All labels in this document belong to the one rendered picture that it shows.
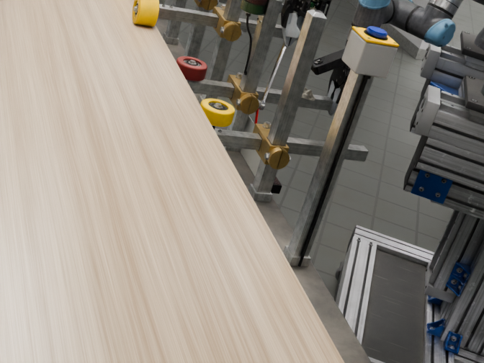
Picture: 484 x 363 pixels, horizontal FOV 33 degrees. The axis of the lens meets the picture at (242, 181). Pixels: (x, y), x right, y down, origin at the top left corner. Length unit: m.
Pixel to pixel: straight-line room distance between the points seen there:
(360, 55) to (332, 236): 1.92
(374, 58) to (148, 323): 0.69
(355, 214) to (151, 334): 2.56
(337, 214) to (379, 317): 1.03
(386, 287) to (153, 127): 1.32
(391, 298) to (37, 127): 1.51
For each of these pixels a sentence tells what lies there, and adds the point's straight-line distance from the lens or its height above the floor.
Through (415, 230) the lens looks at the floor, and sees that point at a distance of 3.71.
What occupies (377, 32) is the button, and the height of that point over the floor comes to 1.23.
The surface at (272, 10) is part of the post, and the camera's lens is 2.04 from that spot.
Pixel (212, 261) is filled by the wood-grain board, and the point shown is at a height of 0.90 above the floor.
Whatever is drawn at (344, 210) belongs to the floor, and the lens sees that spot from 3.64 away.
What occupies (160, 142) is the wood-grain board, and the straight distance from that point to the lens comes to 1.64.
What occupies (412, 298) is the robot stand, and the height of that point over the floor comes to 0.21.
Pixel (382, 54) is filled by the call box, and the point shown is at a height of 1.20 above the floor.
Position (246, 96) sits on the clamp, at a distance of 2.08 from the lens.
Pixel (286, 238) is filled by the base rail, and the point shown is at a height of 0.70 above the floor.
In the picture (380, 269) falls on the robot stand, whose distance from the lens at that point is 2.88.
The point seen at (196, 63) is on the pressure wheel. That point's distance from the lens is 2.10.
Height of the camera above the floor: 1.61
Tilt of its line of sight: 27 degrees down
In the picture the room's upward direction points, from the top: 17 degrees clockwise
